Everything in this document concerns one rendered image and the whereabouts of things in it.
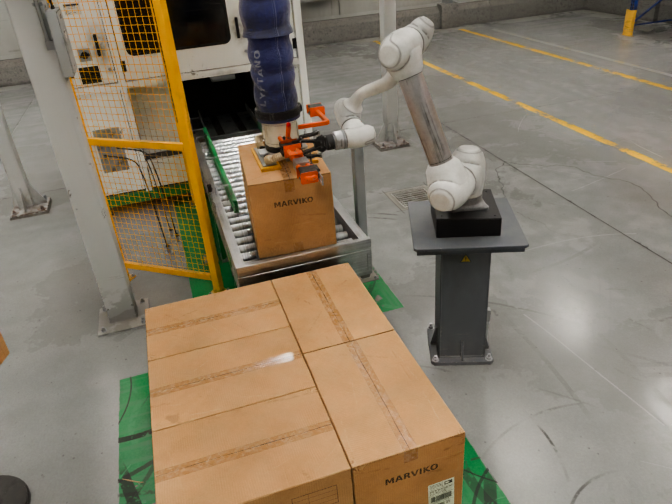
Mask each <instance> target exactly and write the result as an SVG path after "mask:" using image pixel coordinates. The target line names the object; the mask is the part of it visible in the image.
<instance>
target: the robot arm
mask: <svg viewBox="0 0 672 504"><path fill-rule="evenodd" d="M433 34H434V23H433V22H432V21H431V20H430V19H428V18H427V17H424V16H422V17H418V18H416V19H415V20H414V21H412V23H411V24H409V25H407V26H405V27H404V28H400V29H398V30H396V31H394V32H392V33H390V34H389V35H388V36H386V37H385V38H384V40H383V41H382V43H381V44H380V47H379V50H378V59H379V62H380V64H381V65H382V66H383V67H384V68H385V69H386V70H387V71H388V72H387V73H386V75H385V76H384V77H383V78H381V79H379V80H377V81H374V82H372V83H370V84H368V85H365V86H363V87H361V88H359V89H358V90H357V91H356V92H355V93H354V94H353V95H352V96H351V97H350V98H340V99H338V100H337V101H336V103H335V106H334V113H335V117H336V120H337V122H338V124H339V126H340V128H341V129H342V130H340V131H334V132H332V134H326V135H321V134H320V131H319V130H316V131H314V132H311V133H307V134H302V135H299V138H298V139H297V140H293V141H291V143H286V144H284V146H286V145H292V144H298V143H314V146H313V147H311V148H309V149H306V150H304V151H303V153H304V154H303V155H304V157H305V156H306V157H307V158H310V154H308V153H310V152H313V151H317V150H318V151H320V152H318V153H314V154H311V156H312V158H315V157H319V158H322V153H323V152H324V151H328V150H333V149H335V150H341V149H347V148H350V149H355V148H361V147H365V146H368V145H370V144H372V143H374V141H375V139H376V132H375V129H374V127H373V126H370V125H364V124H363V123H362V122H361V121H360V119H361V114H362V110H363V108H362V106H361V104H362V102H363V100H364V99H365V98H367V97H370V96H374V95H377V94H380V93H383V92H386V91H388V90H390V89H391V88H393V87H394V86H395V85H396V84H397V83H398V82H399V84H400V87H401V90H402V92H403V95H404V98H405V101H406V103H407V106H408V109H409V111H410V114H411V117H412V119H413V122H414V125H415V127H416V130H417V133H418V136H419V138H420V141H421V144H422V146H423V149H424V152H425V154H426V157H427V160H428V162H429V165H428V167H427V169H426V178H427V186H428V191H427V195H428V199H429V202H430V204H431V205H432V207H433V208H435V209H436V210H438V211H441V212H446V211H449V212H451V213H455V212H461V211H474V210H488V209H489V206H488V205H487V204H486V203H485V202H484V200H483V198H482V191H483V186H484V181H485V172H486V161H485V157H484V154H483V152H482V151H481V150H480V148H478V147H477V146H473V145H462V146H460V147H458V148H457V149H456V150H455V151H454V152H453V154H451V151H450V149H449V146H448V143H447V140H446V137H445V135H444V132H443V129H442V126H441V123H440V121H439V118H438V115H437V112H436V109H435V107H434V104H433V101H432V98H431V95H430V93H429V90H428V87H427V84H426V81H425V78H424V76H423V73H422V70H423V58H422V55H423V53H424V52H425V50H426V49H427V47H428V45H429V43H430V42H431V40H432V37H433ZM312 136H318V137H317V138H316V139H304V138H308V137H312ZM305 154H306V155H305Z"/></svg>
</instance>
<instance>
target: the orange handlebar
mask: <svg viewBox="0 0 672 504"><path fill-rule="evenodd" d="M315 112H316V114H317V115H318V116H319V117H320V118H321V120H322V121H318V122H312V123H306V124H300V125H298V130H299V129H305V128H311V127H318V126H324V125H328V124H329V123H330V122H329V119H328V118H327V117H326V116H325V115H324V114H323V113H322V112H321V111H320V110H316V111H315ZM287 154H288V156H289V159H290V161H291V162H293V159H294V158H299V157H304V155H303V154H304V153H303V152H302V150H299V148H296V149H295V151H291V150H289V149H288V150H287ZM294 155H298V156H294ZM317 178H318V176H317V175H312V176H306V177H305V178H304V180H305V181H314V180H316V179H317Z"/></svg>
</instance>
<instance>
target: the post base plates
mask: <svg viewBox="0 0 672 504"><path fill-rule="evenodd" d="M392 137H393V141H389V142H387V141H386V128H385V123H384V124H383V126H382V128H381V130H380V133H379V135H378V137H376V139H375V141H374V143H372V145H374V146H375V147H376V148H377V149H378V150H379V151H380V152H383V151H388V150H393V149H398V148H404V147H409V146H410V145H409V142H407V141H406V140H405V139H403V138H402V137H401V134H400V130H399V127H398V140H397V137H396V133H395V128H394V124H392ZM28 187H29V190H30V193H31V195H32V198H33V201H34V203H35V205H34V206H33V207H27V205H26V202H25V199H24V196H23V194H22V191H21V189H19V192H20V196H21V200H22V204H23V208H22V209H19V206H18V203H17V201H16V198H15V195H14V193H13V210H12V212H11V215H10V221H11V220H16V219H22V218H27V217H32V216H38V215H43V214H48V213H49V212H50V208H51V204H52V201H53V200H52V199H51V197H47V196H45V195H43V196H44V197H43V196H42V195H41V194H39V193H38V192H37V191H36V190H35V189H34V188H33V187H32V186H31V185H28Z"/></svg>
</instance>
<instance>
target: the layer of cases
mask: <svg viewBox="0 0 672 504"><path fill-rule="evenodd" d="M145 322H146V340H147V357H148V375H149V393H150V410H151V428H152V446H153V463H154V481H155V499H156V504H461V503H462V484H463V464H464V445H465V431H464V430H463V428H462V427H461V425H460V424H459V422H458V421H457V420H456V418H455V417H454V415H453V414H452V412H451V411H450V409H449V408H448V407H447V405H446V404H445V402H444V401H443V399H442V398H441V396H440V395H439V394H438V392H437V391H436V389H435V388H434V386H433V385H432V383H431V382H430V380H429V379H428V378H427V376H426V375H425V373H424V372H423V370H422V369H421V367H420V366H419V365H418V363H417V362H416V360H415V359H414V357H413V356H412V354H411V353H410V352H409V350H408V349H407V347H406V346H405V344H404V343H403V341H402V340H401V338H400V337H399V336H398V334H397V333H396V331H395V330H394V328H393V327H392V325H391V324H390V323H389V321H388V320H387V318H386V317H385V315H384V314H383V312H382V311H381V310H380V308H379V307H378V305H377V304H376V302H375V301H374V299H373V298H372V296H371V295H370V294H369V292H368V291H367V289H366V288H365V286H364V285H363V283H362V282H361V281H360V279H359V278H358V276H357V275H356V273H355V272H354V270H353V269H352V268H351V266H350V265H349V263H344V264H339V265H335V266H331V267H326V268H322V269H318V270H313V271H309V272H305V273H300V274H296V275H291V276H287V277H283V278H278V279H274V280H272V283H271V281H265V282H261V283H257V284H252V285H248V286H244V287H239V288H235V289H231V290H226V291H222V292H218V293H213V294H209V295H205V296H200V297H196V298H192V299H187V300H183V301H179V302H174V303H170V304H165V305H161V306H157V307H152V308H148V309H145Z"/></svg>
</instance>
